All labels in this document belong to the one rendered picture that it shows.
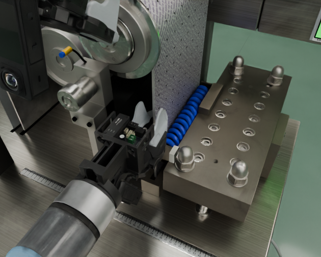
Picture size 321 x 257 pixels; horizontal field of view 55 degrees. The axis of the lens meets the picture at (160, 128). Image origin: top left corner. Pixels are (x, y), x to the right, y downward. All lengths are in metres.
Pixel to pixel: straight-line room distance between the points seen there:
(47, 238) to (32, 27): 0.22
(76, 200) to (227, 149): 0.32
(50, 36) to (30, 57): 0.27
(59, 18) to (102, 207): 0.23
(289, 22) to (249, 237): 0.45
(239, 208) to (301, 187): 1.41
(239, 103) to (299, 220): 1.20
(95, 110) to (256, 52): 2.56
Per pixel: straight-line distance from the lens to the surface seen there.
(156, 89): 0.51
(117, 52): 0.46
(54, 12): 0.31
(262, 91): 0.76
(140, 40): 0.44
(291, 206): 1.86
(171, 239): 0.64
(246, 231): 0.66
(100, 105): 0.53
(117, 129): 0.45
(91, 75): 0.50
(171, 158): 0.56
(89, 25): 0.33
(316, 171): 2.07
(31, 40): 0.31
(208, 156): 0.59
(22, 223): 0.71
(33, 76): 0.32
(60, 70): 0.60
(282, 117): 0.72
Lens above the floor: 1.47
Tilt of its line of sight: 45 degrees down
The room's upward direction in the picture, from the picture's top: straight up
